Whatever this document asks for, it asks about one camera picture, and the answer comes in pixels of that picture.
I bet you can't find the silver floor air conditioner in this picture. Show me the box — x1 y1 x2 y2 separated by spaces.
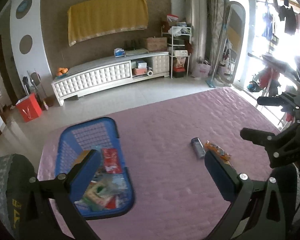
185 0 207 71

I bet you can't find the orange snack packet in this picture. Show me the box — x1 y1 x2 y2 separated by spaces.
204 141 231 161

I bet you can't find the pink quilted table cloth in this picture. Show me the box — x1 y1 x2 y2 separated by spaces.
38 86 278 239

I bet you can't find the pile of oranges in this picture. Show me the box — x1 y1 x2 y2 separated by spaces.
56 68 69 76

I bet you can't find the brown cardboard box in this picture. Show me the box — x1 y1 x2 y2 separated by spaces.
143 37 167 52

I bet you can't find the blue tissue pack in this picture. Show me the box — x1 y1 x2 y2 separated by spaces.
114 48 126 57

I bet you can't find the white tufted TV cabinet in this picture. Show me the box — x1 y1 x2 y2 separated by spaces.
51 51 170 106

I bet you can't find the grey blue cylindrical can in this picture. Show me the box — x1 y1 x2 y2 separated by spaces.
191 137 206 159

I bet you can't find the pink white shopping bag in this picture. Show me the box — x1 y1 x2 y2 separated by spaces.
191 60 211 79

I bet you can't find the red snack packet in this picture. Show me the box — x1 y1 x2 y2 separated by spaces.
102 148 122 174

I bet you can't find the red gift bag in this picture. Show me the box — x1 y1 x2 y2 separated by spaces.
16 93 42 122

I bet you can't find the white metal shelf rack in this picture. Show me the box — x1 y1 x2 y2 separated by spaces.
161 14 192 78

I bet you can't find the green snack packet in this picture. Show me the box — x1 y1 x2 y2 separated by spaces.
83 181 116 212

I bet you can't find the blue plastic basket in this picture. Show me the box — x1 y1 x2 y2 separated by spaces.
55 117 135 220

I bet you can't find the standing arched mirror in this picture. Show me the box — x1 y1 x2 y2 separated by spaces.
212 1 245 86

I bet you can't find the yellow hanging cloth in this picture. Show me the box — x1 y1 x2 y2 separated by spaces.
68 0 149 46

